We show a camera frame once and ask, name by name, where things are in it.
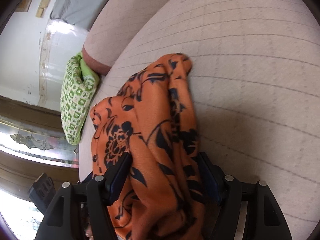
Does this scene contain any wooden mirrored wardrobe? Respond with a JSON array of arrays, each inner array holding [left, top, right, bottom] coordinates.
[[0, 94, 81, 240]]

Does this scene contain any person's left hand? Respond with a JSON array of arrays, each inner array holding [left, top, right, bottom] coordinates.
[[80, 202, 94, 240]]

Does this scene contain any green white patterned pillow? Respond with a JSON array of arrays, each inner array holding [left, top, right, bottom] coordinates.
[[60, 53, 100, 145]]

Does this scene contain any grey blue pillow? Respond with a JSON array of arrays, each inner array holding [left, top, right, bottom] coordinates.
[[50, 0, 109, 31]]

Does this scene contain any pink bolster pillow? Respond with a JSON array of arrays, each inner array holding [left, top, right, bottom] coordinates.
[[82, 0, 170, 75]]

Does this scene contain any orange black floral garment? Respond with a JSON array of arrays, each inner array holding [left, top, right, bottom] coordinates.
[[90, 53, 205, 239]]

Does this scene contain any pink quilted mattress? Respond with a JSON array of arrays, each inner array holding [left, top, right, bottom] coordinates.
[[95, 0, 319, 239]]

